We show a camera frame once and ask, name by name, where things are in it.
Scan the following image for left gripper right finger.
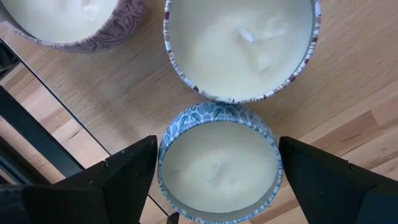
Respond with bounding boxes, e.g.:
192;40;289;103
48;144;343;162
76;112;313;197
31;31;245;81
278;136;398;224

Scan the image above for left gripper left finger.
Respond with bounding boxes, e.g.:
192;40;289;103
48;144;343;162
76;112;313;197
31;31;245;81
0;134;159;224

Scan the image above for blue patterned candle tin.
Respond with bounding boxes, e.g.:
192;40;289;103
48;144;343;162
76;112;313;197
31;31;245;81
157;100;285;224

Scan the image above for white brown-marked candle tin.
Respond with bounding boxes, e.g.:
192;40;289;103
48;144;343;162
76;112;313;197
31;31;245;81
162;0;322;105

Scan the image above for purple floral candle tin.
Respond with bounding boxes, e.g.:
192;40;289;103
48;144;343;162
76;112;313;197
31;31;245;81
0;0;147;55

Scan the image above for wooden riser shelf black legs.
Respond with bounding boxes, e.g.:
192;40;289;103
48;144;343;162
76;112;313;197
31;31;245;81
0;0;398;224

